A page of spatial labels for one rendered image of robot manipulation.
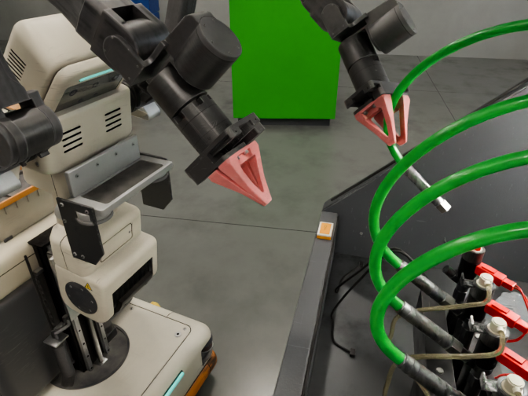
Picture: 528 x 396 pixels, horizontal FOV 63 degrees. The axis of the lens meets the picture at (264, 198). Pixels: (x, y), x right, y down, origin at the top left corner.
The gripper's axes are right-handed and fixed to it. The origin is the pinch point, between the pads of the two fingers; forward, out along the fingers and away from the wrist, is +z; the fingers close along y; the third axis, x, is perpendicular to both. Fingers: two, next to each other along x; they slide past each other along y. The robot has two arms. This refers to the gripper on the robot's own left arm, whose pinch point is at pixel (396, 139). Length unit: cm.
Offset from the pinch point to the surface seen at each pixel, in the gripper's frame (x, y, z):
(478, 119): -19.0, -14.4, 7.9
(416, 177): 1.2, 2.9, 6.7
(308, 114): 209, 218, -141
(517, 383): -12.1, -17.2, 34.1
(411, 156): -11.4, -16.8, 8.4
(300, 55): 176, 199, -178
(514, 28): -22.2, -0.2, -3.8
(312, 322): 21.0, -12.6, 23.6
